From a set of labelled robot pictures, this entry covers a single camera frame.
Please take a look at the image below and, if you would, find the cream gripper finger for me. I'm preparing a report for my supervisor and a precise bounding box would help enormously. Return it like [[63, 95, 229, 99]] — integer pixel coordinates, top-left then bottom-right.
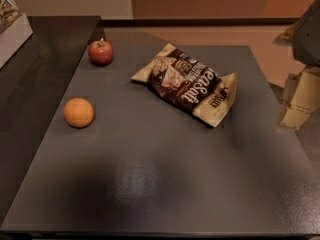
[[279, 66, 320, 129]]

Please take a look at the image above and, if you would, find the orange fruit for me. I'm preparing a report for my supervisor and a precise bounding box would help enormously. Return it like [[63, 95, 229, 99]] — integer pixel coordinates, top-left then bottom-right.
[[63, 98, 94, 128]]

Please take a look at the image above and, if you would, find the red apple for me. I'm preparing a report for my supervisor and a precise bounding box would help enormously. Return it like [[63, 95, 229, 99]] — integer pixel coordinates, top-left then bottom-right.
[[88, 38, 113, 66]]

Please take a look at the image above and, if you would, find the brown sea salt chip bag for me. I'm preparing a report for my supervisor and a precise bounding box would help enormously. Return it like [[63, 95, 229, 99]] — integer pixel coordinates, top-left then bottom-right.
[[131, 43, 238, 127]]

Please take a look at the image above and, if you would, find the white snack box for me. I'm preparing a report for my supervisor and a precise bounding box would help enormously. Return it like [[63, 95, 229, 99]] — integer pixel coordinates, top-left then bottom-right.
[[0, 0, 33, 68]]

